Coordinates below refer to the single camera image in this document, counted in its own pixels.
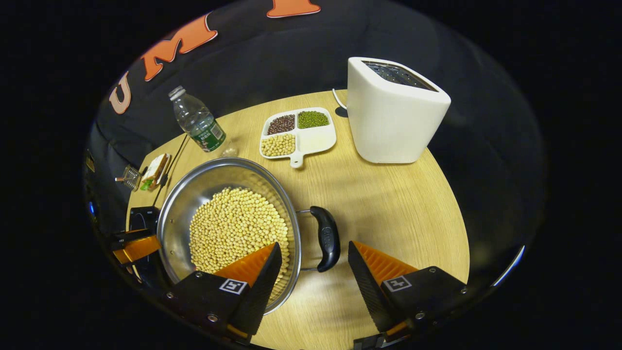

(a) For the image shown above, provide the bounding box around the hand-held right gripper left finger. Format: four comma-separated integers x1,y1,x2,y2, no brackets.
165,242,283,346

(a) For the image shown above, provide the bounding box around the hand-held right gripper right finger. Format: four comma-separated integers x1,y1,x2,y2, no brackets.
348,241,469,343

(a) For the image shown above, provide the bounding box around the black induction cooktop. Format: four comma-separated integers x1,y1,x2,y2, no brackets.
127,206,161,234

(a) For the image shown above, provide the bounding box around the steel pot with black handles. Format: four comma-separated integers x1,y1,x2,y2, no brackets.
156,157,341,315

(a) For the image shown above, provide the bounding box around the pile of yellow soybeans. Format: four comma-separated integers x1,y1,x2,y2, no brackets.
189,187,291,292

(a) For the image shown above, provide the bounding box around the sandwich with lettuce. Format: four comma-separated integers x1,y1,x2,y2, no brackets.
140,153,172,192

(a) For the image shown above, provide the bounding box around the clear plastic water bottle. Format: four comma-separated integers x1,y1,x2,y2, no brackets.
168,86,227,153

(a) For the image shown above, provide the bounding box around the white divided bean dish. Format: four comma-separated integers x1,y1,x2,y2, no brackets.
259,107,337,169

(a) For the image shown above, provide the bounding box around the white toaster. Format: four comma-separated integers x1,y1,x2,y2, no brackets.
347,57,451,164

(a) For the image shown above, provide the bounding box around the black backdrop cloth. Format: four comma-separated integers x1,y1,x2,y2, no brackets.
83,0,547,292

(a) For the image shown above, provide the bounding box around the metal wire basket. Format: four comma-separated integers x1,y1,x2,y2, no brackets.
115,164,142,191

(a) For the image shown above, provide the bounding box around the black cable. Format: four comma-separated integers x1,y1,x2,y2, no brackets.
153,135,189,207

